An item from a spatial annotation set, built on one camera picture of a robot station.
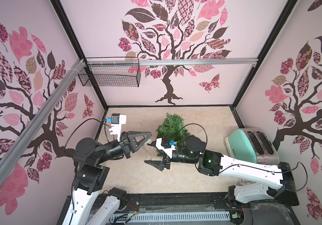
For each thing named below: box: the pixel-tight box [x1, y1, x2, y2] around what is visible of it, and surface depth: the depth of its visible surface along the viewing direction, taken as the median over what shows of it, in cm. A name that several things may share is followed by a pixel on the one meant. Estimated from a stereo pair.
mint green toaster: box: [224, 127, 280, 165], surface depth 80 cm
